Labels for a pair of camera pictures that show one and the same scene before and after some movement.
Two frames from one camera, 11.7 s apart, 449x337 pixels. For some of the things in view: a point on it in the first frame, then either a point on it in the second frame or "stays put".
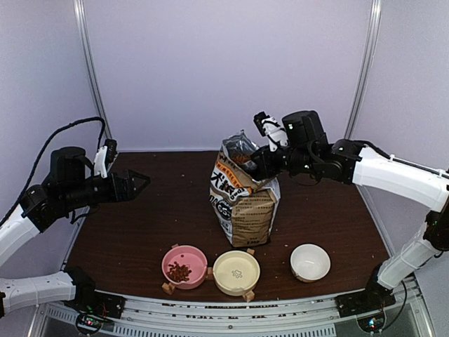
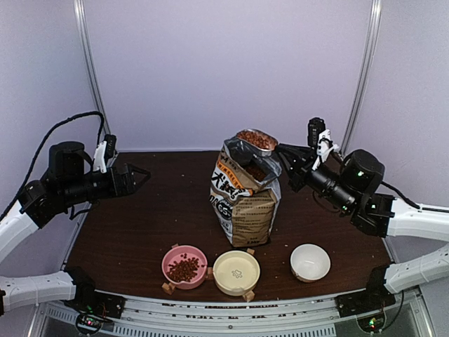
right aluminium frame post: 367,69 stays put
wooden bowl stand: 168,288 stays put
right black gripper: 262,157 to 297,171
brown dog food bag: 243,207 stays put
